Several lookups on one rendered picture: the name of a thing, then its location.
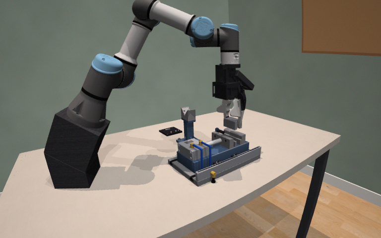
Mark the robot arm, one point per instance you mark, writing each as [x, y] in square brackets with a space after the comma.
[106, 72]

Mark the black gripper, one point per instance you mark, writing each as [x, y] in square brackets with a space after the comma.
[228, 87]

